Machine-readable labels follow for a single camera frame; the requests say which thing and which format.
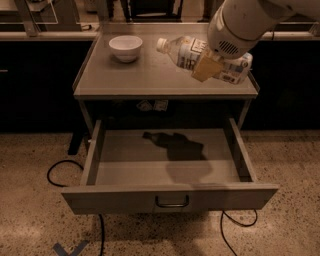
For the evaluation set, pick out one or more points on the white paper sticker right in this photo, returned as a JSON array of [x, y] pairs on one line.
[[160, 105]]

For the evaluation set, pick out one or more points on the blue tape floor mark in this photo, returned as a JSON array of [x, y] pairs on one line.
[[75, 251]]

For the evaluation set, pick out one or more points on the white labelled plastic bottle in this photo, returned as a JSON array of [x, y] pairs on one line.
[[194, 55]]

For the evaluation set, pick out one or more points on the white paper sticker left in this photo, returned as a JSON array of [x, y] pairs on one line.
[[144, 106]]

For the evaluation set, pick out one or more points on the grey metal cabinet table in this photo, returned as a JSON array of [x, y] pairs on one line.
[[152, 75]]

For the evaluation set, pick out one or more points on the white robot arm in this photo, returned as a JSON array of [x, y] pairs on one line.
[[309, 8]]

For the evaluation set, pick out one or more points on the white paper sticker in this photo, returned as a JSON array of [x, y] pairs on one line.
[[144, 106], [160, 105]]

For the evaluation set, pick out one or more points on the white ceramic bowl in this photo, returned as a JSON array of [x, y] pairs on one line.
[[126, 48]]

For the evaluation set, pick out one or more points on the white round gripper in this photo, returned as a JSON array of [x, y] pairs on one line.
[[224, 42]]

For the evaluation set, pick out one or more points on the black metal drawer handle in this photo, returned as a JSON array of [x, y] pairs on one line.
[[170, 203]]

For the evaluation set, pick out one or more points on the open grey top drawer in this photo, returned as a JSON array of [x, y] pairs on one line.
[[126, 169]]

